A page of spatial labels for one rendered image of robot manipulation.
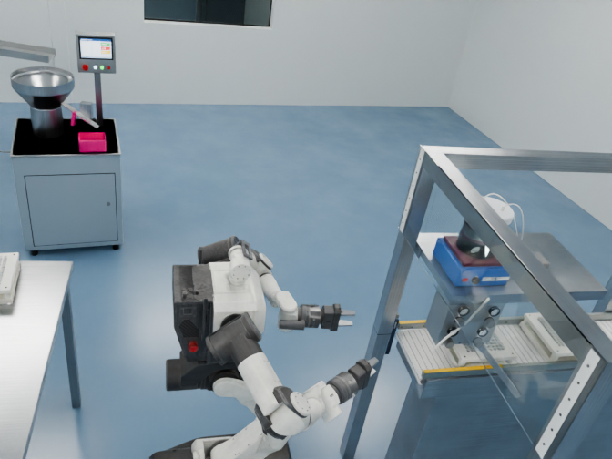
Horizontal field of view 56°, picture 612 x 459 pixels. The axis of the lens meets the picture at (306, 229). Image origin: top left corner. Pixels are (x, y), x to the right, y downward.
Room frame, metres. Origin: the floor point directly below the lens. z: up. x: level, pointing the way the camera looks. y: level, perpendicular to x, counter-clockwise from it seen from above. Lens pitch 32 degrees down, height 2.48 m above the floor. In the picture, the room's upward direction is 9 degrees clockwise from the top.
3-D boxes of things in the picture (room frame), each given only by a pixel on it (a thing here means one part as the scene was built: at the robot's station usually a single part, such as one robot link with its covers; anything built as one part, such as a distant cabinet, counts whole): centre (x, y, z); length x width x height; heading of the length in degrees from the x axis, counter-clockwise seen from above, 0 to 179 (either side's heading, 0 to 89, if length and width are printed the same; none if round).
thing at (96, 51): (3.56, 1.49, 1.07); 0.23 x 0.10 x 0.62; 114
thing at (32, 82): (3.38, 1.69, 0.95); 0.49 x 0.36 x 0.38; 114
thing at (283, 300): (1.72, 0.04, 1.02); 0.13 x 0.07 x 0.09; 33
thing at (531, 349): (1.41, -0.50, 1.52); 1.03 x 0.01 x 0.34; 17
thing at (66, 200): (3.35, 1.63, 0.38); 0.63 x 0.57 x 0.76; 114
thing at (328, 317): (1.72, -0.12, 1.01); 0.12 x 0.10 x 0.13; 99
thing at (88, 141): (3.23, 1.41, 0.80); 0.16 x 0.12 x 0.09; 114
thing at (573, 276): (1.83, -0.76, 1.31); 0.62 x 0.38 x 0.04; 107
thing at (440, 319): (1.64, -0.61, 1.20); 0.22 x 0.11 x 0.20; 107
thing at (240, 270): (1.51, 0.19, 1.34); 0.10 x 0.07 x 0.09; 17
